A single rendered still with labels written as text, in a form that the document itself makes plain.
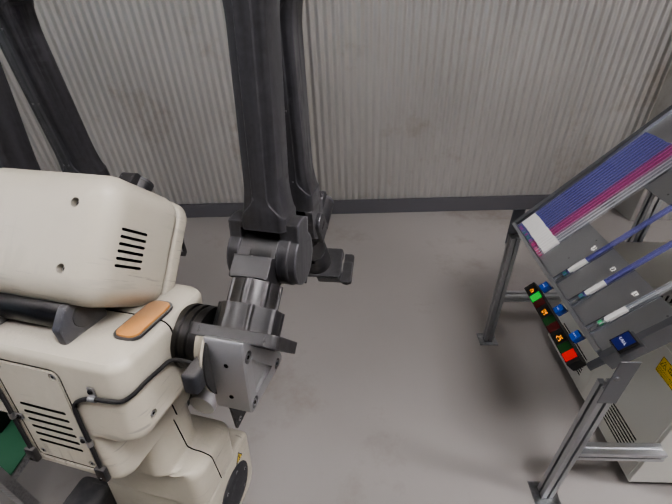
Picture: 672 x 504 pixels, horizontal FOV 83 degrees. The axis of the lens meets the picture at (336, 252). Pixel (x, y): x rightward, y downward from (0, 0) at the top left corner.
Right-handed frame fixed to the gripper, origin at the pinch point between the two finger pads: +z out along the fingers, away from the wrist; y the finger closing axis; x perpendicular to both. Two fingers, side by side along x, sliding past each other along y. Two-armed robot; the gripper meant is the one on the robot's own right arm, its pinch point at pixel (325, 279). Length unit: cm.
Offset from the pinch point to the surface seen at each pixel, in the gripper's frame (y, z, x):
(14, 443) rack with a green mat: 108, 44, 45
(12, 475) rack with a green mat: 100, 41, 53
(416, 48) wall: -16, 81, -202
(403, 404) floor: -16, 107, 11
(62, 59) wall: 216, 50, -174
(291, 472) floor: 25, 89, 43
